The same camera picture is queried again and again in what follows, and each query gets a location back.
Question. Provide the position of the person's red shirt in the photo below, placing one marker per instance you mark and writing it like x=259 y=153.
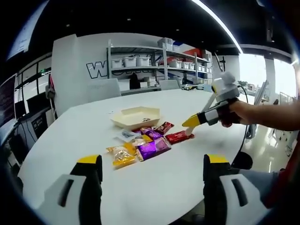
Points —
x=288 y=182

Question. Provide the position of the beige hexagonal paper container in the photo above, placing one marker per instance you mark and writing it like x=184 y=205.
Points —
x=133 y=113

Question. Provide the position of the black counter cabinet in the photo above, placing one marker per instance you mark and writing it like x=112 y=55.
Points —
x=35 y=124

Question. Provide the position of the black bag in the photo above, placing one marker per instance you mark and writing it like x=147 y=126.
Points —
x=134 y=80

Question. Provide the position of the red hanging jacket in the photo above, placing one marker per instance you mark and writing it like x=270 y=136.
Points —
x=51 y=86

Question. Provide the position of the black monitor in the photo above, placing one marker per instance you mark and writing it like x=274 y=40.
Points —
x=20 y=109
x=37 y=102

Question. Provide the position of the large purple food packet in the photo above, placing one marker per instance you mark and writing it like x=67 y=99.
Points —
x=152 y=150

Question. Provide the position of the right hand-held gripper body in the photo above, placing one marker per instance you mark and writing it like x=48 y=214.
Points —
x=225 y=86

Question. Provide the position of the grey chair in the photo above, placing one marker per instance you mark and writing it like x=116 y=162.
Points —
x=168 y=84

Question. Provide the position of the white food tongs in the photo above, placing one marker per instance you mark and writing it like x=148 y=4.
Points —
x=189 y=131

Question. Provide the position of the hanging projector screen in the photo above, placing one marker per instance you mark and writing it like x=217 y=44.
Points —
x=25 y=30

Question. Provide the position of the row of white storage bins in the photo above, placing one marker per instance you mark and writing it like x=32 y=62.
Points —
x=131 y=61

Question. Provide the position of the bright red food packet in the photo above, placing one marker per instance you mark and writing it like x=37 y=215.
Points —
x=179 y=137

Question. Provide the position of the yellow food packet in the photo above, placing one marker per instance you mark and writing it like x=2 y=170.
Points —
x=131 y=147
x=122 y=157

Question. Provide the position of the ceiling light strip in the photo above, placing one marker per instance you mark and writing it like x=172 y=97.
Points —
x=220 y=25

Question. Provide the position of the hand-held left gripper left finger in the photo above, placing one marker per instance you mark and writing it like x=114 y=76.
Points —
x=91 y=182

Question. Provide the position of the clear food packet dark contents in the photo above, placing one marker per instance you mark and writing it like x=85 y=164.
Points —
x=125 y=136

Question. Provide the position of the black pole stand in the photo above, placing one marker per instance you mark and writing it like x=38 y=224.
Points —
x=221 y=62

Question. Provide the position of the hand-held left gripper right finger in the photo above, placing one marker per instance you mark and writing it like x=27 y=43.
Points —
x=213 y=187

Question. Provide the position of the dark red food packet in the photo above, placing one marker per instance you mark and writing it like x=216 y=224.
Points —
x=164 y=127

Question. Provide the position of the person's right hand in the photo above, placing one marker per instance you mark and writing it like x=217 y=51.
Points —
x=236 y=112

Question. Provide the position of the white lettered partition panel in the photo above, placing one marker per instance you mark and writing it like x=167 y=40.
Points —
x=68 y=70

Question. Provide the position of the white yellow device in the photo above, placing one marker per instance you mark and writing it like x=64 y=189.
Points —
x=188 y=86

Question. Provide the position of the small purple food packet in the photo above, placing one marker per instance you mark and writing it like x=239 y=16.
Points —
x=152 y=134

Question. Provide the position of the grey metal shelving unit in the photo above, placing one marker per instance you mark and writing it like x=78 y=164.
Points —
x=133 y=48

